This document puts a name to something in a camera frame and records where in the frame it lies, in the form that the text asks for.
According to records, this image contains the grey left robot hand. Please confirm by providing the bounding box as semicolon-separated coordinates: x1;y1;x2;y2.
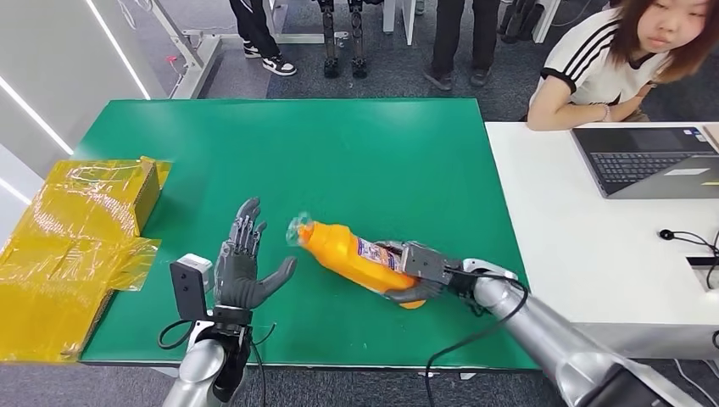
213;197;298;311

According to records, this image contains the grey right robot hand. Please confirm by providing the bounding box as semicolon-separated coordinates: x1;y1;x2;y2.
375;240;478;305

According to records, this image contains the orange plastic bottle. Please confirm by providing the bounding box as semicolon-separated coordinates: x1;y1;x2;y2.
285;212;428;310

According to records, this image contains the green table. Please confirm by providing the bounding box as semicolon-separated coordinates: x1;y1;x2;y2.
73;98;542;372

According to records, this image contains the yellow taped cardboard box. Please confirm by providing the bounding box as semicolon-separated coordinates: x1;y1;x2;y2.
0;156;172;365

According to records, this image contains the white desk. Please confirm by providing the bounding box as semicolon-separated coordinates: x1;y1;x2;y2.
485;121;719;362

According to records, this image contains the standing person with white sneakers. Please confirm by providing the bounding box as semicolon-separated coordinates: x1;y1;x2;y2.
228;0;298;77

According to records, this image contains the black robot leg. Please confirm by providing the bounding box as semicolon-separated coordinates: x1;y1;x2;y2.
317;0;342;80
347;0;369;80

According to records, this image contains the grey laptop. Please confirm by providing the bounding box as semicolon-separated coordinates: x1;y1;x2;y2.
571;125;719;200

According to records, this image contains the standing person with dark shoes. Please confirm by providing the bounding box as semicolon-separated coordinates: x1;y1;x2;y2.
422;0;501;92

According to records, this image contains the seated person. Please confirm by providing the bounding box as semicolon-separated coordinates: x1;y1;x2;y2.
526;0;719;132

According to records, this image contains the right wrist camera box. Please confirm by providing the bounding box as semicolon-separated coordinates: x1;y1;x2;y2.
400;243;465;284

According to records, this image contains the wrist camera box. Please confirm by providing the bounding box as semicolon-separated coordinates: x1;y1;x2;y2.
400;243;465;284
170;254;215;322

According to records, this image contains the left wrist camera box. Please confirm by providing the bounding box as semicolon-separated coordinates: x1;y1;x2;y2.
170;254;215;322

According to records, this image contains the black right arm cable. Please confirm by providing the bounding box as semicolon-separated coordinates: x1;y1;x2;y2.
424;268;530;407

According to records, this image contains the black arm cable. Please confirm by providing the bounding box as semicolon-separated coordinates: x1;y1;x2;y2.
157;319;277;407
424;268;530;407

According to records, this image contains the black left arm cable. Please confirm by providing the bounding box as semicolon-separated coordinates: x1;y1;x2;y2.
157;319;277;407

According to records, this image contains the white metal frame stand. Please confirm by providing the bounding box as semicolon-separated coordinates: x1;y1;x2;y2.
148;0;327;101

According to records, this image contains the black cable with round plug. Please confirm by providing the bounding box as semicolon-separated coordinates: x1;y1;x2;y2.
658;227;719;290

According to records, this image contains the white floor cable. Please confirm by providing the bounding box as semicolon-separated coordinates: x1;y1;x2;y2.
673;359;719;407

